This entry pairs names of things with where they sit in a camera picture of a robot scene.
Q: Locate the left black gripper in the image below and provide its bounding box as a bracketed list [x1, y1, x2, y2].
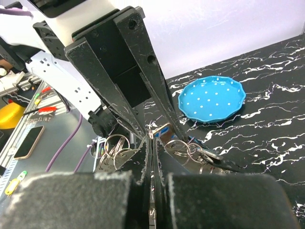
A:
[33, 6, 188, 142]

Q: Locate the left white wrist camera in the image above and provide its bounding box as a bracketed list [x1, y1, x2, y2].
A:
[0, 0, 116, 51]

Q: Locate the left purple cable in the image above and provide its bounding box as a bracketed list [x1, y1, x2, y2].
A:
[0, 6, 92, 174]

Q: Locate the yellow round object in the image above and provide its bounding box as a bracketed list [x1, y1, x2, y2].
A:
[0, 103, 25, 130]

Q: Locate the yellow key tag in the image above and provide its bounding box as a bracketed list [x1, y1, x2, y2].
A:
[5, 178, 20, 196]

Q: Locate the black smartphone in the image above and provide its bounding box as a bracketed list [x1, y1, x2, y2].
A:
[13, 126, 45, 160]

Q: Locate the large ring of keys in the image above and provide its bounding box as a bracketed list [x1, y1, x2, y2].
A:
[95, 124, 232, 176]

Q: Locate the blue key tag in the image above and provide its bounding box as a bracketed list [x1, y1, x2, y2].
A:
[152, 123, 172, 137]

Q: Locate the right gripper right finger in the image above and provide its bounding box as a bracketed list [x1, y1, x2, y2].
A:
[152, 138, 300, 229]

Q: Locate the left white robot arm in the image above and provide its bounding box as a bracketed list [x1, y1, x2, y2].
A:
[0, 0, 188, 141]

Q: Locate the blue dotted plate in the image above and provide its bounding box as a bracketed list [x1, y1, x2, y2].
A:
[178, 76, 246, 123]

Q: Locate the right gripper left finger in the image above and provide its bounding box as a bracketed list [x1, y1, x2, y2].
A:
[0, 138, 152, 229]

